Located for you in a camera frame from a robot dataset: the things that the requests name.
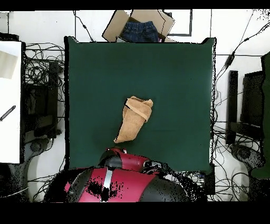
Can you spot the dark green table cloth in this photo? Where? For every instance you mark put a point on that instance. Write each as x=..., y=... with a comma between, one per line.
x=168, y=84

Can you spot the black computer tower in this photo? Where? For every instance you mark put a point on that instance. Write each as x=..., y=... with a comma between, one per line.
x=40, y=105

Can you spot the black monitor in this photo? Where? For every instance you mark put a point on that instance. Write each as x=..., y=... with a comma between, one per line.
x=252, y=99

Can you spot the dark green fabric sheet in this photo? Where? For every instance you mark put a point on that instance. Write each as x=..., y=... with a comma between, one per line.
x=266, y=105

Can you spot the brown cardboard box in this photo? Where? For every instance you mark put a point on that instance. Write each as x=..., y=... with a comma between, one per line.
x=114, y=27

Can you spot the black wheeled stand base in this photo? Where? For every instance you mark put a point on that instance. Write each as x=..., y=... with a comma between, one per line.
x=244, y=154
x=35, y=146

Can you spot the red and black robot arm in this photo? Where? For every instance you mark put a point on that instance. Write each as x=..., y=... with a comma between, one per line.
x=130, y=183

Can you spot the blue denim jeans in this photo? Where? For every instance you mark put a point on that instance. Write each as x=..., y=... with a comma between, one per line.
x=140, y=31

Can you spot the black power strip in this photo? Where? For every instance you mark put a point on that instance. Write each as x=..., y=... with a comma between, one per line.
x=209, y=179

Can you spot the tan terry towel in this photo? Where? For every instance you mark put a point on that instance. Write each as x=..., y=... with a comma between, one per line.
x=134, y=120

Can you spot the white side table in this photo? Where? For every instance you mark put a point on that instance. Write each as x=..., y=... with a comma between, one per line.
x=10, y=137

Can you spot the beige cardboard sheet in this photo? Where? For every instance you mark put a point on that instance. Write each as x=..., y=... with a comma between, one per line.
x=7, y=65

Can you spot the narrow black panel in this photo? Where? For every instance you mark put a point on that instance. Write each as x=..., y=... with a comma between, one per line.
x=232, y=105

